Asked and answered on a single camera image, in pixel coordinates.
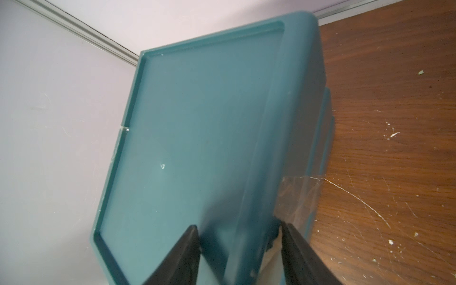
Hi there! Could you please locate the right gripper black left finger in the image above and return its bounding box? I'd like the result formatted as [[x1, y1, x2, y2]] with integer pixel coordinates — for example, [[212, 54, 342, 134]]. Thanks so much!
[[144, 225, 201, 285]]

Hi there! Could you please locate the teal drawer cabinet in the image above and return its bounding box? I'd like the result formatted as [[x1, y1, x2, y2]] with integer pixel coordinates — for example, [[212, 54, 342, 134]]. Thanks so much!
[[91, 11, 336, 285]]

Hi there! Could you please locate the aluminium corner post left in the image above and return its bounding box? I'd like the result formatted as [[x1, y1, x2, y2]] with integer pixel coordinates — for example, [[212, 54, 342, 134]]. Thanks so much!
[[16, 0, 139, 66]]

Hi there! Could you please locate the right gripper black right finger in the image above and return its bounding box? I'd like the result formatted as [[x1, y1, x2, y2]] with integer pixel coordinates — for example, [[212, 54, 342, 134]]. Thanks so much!
[[281, 222, 342, 285]]

